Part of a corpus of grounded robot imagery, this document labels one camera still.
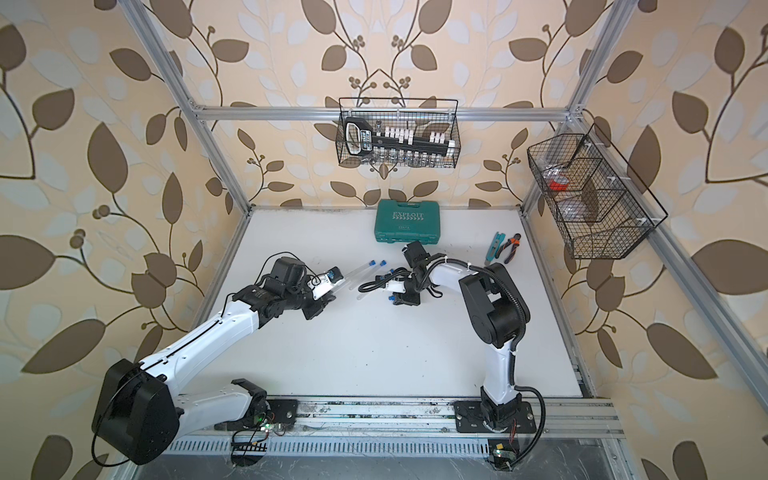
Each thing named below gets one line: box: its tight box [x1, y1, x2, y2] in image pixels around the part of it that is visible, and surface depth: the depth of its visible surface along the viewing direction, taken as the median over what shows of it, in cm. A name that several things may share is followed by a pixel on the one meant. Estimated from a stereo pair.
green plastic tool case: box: [374, 199, 441, 244], surface depth 114 cm
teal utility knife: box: [484, 231, 507, 266], surface depth 110 cm
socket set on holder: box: [344, 117, 456, 161], surface depth 86 cm
